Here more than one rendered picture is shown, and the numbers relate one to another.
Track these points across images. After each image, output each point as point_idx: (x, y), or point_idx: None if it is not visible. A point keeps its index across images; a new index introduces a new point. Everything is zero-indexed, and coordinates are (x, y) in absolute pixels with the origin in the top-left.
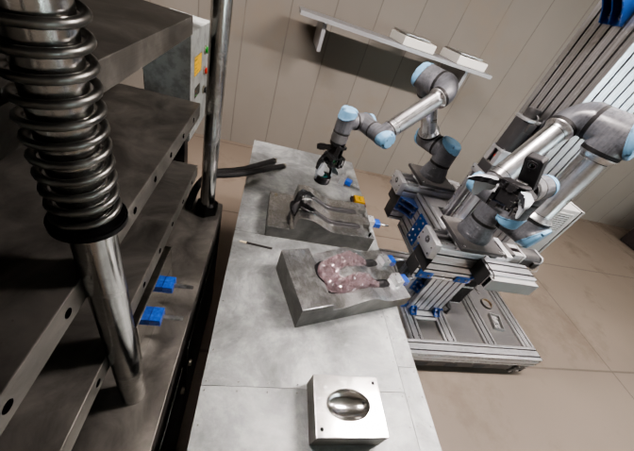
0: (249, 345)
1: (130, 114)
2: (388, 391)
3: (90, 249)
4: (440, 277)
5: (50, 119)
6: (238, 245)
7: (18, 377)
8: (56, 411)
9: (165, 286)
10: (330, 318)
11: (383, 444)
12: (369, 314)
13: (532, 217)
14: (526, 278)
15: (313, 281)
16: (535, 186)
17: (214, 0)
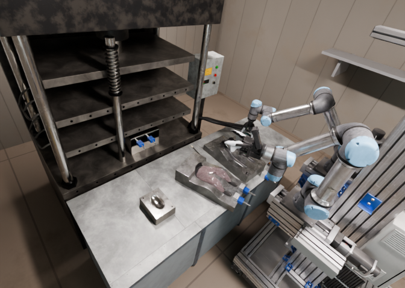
0: (156, 172)
1: (166, 82)
2: (179, 221)
3: (113, 98)
4: (285, 231)
5: (109, 72)
6: (188, 146)
7: (93, 112)
8: (102, 137)
9: (150, 139)
10: (189, 186)
11: (157, 227)
12: (208, 200)
13: (311, 193)
14: (330, 261)
15: (191, 166)
16: (257, 145)
17: (200, 50)
